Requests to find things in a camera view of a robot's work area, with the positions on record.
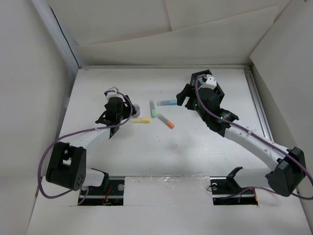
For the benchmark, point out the orange highlighter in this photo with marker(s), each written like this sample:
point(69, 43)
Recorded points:
point(167, 122)

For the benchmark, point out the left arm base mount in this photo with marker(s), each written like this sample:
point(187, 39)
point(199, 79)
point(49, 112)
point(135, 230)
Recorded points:
point(111, 194)

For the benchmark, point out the green highlighter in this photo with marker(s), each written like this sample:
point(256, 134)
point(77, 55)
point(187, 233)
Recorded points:
point(152, 108)

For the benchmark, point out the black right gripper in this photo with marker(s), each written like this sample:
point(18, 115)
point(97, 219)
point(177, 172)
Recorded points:
point(188, 91)

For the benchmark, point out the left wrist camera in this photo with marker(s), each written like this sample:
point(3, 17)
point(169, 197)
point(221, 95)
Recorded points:
point(112, 92)

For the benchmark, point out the yellow highlighter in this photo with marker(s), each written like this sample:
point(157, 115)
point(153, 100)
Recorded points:
point(141, 120)

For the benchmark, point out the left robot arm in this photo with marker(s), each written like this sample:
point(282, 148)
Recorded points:
point(68, 162)

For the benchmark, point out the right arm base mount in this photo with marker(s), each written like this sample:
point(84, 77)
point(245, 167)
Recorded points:
point(226, 191)

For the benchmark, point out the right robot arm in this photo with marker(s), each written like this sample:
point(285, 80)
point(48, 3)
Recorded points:
point(287, 166)

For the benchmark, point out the blue highlighter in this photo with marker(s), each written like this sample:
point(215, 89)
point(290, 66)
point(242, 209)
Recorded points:
point(166, 103)

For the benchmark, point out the clear jar of paper clips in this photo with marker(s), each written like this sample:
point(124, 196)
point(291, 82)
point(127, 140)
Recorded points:
point(137, 111)

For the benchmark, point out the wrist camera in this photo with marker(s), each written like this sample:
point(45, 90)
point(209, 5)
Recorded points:
point(208, 81)
point(112, 92)

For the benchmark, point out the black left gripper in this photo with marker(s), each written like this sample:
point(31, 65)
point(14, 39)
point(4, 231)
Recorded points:
point(127, 109)

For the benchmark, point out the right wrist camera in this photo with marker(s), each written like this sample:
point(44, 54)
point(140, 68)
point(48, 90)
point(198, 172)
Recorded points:
point(208, 81)

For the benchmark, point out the aluminium rail right edge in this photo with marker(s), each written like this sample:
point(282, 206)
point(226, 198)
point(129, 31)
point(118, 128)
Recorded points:
point(262, 118)

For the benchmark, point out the black two-slot organizer box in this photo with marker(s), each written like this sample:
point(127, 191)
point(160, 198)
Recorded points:
point(195, 80)

